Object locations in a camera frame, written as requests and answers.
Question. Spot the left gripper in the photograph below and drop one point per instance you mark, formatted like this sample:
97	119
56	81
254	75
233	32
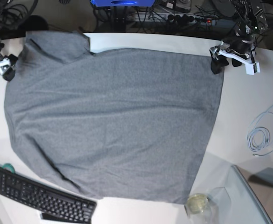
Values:
240	51

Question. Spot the black computer keyboard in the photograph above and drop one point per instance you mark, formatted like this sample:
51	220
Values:
53	202

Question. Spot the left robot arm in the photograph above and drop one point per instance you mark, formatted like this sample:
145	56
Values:
252	20

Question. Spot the blue box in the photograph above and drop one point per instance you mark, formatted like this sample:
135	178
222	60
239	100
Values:
114	3

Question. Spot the clear plastic box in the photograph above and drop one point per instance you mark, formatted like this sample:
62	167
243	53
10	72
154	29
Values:
241	197

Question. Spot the clear glass jar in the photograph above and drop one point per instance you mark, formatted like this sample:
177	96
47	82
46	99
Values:
201	209

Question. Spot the green tape roll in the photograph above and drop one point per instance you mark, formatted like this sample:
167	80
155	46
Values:
9	167

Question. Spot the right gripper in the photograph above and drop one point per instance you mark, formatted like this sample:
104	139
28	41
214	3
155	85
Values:
7	64

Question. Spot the grey t-shirt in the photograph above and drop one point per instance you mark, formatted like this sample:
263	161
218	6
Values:
127	123

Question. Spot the power strip with red light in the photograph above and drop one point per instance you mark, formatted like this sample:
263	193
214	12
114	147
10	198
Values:
185	19

